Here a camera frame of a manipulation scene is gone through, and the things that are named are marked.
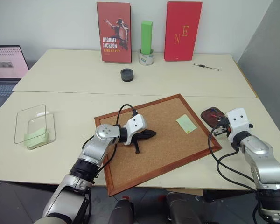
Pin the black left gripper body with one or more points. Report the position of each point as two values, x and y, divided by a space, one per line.
140 135

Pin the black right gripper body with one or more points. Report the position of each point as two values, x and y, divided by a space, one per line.
224 126

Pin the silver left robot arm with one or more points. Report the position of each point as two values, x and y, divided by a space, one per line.
93 149

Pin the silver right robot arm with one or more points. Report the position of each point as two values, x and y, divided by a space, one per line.
268 163

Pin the dark brown oval tray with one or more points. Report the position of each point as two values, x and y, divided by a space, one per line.
211 117

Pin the green sticky note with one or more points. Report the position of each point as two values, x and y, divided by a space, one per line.
35 138
186 124

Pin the tall green box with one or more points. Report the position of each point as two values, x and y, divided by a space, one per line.
146 37

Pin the clear plastic box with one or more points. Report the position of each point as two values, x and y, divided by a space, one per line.
33 127

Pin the red pushpin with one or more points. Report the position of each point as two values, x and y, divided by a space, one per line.
212 115

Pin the wood framed cork board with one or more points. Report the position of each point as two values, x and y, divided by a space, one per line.
158 140

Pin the black and white pen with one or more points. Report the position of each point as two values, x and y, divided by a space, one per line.
206 66

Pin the black round dish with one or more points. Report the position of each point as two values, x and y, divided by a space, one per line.
127 74

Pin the dark rounded shape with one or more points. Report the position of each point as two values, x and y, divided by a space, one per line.
182 208
121 211

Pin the clear tape roll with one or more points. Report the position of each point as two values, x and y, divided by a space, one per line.
146 58

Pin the red book with gold letters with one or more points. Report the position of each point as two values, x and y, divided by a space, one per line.
182 31

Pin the red Michael Jackson book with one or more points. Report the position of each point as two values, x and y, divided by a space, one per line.
114 32

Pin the grey laptop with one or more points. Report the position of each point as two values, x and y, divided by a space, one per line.
4 70

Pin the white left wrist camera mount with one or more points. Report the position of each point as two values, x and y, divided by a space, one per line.
136 123

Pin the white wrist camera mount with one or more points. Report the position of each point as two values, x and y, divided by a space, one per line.
136 123
238 119

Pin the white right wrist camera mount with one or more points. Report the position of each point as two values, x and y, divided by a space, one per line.
238 119

